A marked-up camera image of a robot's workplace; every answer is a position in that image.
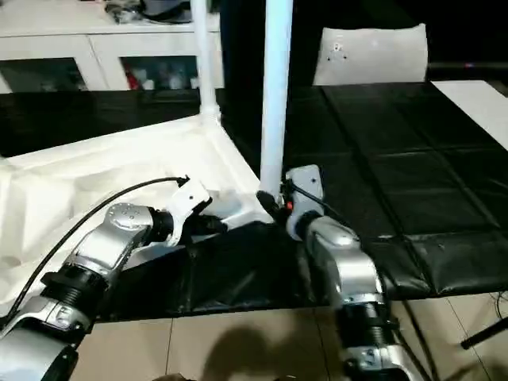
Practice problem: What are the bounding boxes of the white plastic table top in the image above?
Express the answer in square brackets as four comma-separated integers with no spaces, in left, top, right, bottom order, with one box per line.
[0,112,275,318]

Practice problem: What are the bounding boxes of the black table mat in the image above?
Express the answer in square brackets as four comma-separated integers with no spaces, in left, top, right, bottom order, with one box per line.
[0,81,508,321]

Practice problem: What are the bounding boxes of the black box with gold label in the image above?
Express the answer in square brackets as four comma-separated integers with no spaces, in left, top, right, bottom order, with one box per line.
[220,0,330,89]

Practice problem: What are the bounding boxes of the white bag with round fitting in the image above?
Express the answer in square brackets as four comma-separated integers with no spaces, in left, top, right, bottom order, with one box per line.
[311,22,429,87]

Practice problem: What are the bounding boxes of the white flat board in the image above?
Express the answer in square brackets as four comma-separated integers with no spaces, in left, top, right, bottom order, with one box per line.
[430,80,508,154]

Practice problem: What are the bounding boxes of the white glass-door cabinet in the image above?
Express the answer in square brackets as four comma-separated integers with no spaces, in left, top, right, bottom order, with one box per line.
[0,0,225,94]

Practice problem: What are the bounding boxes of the black tangled items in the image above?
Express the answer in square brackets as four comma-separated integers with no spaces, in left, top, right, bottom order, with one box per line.
[103,0,144,24]

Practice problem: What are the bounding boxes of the black metal stand leg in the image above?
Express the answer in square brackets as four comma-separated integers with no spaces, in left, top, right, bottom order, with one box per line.
[460,317,508,351]

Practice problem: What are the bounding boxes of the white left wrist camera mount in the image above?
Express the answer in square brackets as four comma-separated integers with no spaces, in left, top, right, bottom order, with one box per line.
[164,178,214,249]

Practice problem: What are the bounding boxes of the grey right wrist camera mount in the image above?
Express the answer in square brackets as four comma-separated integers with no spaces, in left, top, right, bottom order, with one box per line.
[284,164,325,242]

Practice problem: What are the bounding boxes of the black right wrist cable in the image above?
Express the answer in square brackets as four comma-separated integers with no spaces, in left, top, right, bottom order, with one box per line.
[291,181,440,381]

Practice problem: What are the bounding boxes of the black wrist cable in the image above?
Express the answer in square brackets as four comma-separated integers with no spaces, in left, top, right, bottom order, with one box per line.
[0,175,190,322]
[291,181,440,381]

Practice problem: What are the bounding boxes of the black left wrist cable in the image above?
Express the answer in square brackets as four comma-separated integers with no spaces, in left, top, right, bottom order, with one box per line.
[0,175,190,322]

